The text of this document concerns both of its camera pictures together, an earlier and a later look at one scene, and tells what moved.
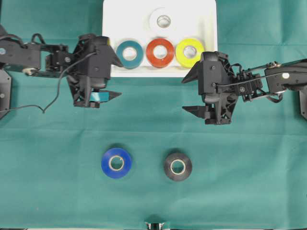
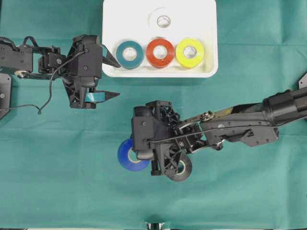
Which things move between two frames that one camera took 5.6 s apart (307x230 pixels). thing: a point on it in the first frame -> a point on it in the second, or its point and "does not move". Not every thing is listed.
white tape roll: (162, 21) does not move
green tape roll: (132, 63) does not move
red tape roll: (157, 63) does not move
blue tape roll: (115, 163) -> (123, 155)
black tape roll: (187, 164) does not move
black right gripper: (218, 85) -> (158, 136)
